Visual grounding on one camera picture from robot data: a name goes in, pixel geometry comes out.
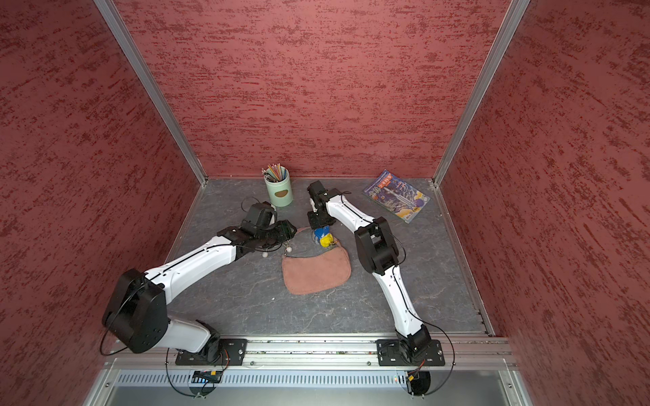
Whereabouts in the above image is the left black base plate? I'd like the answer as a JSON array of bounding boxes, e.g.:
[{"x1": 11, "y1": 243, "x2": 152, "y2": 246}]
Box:
[{"x1": 175, "y1": 338, "x2": 248, "y2": 366}]

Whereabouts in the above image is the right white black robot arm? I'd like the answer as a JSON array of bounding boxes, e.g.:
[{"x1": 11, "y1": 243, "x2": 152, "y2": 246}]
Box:
[{"x1": 307, "y1": 181, "x2": 432, "y2": 362}]

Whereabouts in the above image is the aluminium front rail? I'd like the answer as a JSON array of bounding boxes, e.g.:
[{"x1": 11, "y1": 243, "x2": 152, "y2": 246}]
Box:
[{"x1": 103, "y1": 333, "x2": 516, "y2": 370}]

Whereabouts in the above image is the colourful comic book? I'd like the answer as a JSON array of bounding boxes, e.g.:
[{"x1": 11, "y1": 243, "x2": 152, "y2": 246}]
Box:
[{"x1": 363, "y1": 170, "x2": 430, "y2": 223}]

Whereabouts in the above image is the grey plush yellow hat toy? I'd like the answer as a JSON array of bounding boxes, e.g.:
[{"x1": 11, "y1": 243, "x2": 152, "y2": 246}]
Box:
[{"x1": 313, "y1": 226, "x2": 337, "y2": 248}]

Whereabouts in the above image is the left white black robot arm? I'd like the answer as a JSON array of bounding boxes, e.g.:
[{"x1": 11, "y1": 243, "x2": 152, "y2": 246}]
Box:
[{"x1": 102, "y1": 220, "x2": 297, "y2": 364}]

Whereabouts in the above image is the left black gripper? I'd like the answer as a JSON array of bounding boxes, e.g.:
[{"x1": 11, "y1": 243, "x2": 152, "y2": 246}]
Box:
[{"x1": 256, "y1": 219, "x2": 298, "y2": 248}]

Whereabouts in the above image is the green pencil cup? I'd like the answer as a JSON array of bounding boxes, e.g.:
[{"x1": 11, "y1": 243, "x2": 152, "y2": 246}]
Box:
[{"x1": 264, "y1": 176, "x2": 294, "y2": 207}]

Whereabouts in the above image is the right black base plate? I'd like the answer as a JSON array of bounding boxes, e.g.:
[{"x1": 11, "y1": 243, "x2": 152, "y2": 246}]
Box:
[{"x1": 375, "y1": 339, "x2": 445, "y2": 367}]

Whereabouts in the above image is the aluminium corner post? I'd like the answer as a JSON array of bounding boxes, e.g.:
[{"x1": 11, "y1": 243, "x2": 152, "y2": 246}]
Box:
[
  {"x1": 93, "y1": 0, "x2": 208, "y2": 187},
  {"x1": 433, "y1": 0, "x2": 530, "y2": 189}
]

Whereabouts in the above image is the white plush keychain decoration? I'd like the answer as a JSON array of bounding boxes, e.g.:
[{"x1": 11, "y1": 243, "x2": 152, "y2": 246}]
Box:
[{"x1": 260, "y1": 242, "x2": 293, "y2": 258}]

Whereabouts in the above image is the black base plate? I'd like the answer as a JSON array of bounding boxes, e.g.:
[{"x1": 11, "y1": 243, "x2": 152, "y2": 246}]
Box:
[
  {"x1": 375, "y1": 339, "x2": 445, "y2": 367},
  {"x1": 175, "y1": 338, "x2": 248, "y2": 366}
]

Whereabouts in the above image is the coloured pencils bundle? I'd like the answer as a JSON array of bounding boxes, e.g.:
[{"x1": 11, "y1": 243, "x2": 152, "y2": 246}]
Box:
[{"x1": 262, "y1": 163, "x2": 289, "y2": 183}]

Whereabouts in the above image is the pink corduroy shoulder bag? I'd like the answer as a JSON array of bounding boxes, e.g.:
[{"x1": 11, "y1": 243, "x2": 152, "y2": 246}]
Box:
[{"x1": 281, "y1": 239, "x2": 351, "y2": 295}]

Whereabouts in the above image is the left aluminium corner post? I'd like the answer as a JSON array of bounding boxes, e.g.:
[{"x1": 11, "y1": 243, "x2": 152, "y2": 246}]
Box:
[{"x1": 93, "y1": 0, "x2": 208, "y2": 187}]

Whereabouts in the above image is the right aluminium corner post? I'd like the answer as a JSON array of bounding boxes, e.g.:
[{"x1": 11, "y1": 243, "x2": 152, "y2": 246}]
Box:
[{"x1": 433, "y1": 0, "x2": 530, "y2": 189}]

